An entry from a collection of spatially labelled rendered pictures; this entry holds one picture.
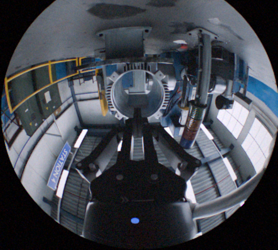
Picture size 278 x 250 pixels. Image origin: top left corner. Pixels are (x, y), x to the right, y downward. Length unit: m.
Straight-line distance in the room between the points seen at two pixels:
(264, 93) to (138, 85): 5.93
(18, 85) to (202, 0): 2.88
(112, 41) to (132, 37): 0.06
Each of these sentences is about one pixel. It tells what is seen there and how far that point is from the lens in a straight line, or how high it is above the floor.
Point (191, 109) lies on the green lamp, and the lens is 0.32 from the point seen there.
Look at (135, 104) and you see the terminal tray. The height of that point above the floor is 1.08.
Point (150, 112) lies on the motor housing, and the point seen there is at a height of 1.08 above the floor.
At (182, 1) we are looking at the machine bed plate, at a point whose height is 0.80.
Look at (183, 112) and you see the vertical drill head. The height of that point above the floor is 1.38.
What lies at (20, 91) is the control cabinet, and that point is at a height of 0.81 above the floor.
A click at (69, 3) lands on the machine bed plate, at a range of 0.17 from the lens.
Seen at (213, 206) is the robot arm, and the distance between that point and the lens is 0.50.
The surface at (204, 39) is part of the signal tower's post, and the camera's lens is 0.31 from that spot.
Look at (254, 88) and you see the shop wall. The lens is 6.23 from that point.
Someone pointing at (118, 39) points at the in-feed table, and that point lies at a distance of 0.33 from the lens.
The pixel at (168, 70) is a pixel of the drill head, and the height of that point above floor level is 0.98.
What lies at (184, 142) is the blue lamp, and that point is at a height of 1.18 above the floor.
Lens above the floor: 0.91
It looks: 28 degrees up
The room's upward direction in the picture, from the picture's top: 179 degrees clockwise
